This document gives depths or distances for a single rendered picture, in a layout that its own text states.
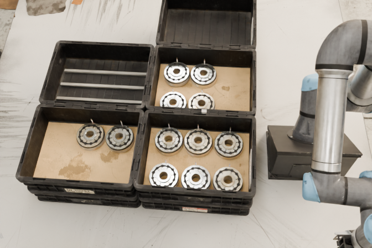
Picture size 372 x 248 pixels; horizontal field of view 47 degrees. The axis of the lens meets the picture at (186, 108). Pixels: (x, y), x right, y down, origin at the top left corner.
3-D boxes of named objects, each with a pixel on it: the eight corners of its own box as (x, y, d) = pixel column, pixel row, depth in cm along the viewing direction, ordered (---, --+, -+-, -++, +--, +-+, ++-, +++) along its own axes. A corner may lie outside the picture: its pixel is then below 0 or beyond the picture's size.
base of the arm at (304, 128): (327, 129, 164) (330, 104, 162) (341, 143, 150) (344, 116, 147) (288, 129, 164) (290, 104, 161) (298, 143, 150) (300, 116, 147)
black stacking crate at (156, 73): (253, 67, 177) (256, 49, 167) (252, 130, 162) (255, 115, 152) (158, 62, 180) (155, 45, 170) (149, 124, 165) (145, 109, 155)
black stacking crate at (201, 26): (253, 13, 192) (256, -6, 182) (253, 66, 177) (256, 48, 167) (165, 9, 195) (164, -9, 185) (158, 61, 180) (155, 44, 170)
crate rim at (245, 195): (255, 118, 153) (256, 115, 151) (255, 199, 138) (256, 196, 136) (145, 112, 157) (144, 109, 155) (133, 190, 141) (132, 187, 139)
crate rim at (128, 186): (145, 112, 157) (144, 109, 155) (133, 190, 141) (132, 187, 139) (39, 106, 160) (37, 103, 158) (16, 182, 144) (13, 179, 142)
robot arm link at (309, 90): (298, 104, 161) (301, 69, 157) (336, 107, 158) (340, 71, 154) (299, 113, 150) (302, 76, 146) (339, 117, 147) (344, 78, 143)
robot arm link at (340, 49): (317, 14, 108) (302, 206, 110) (363, 15, 105) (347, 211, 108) (314, 21, 119) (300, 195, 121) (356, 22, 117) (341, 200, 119)
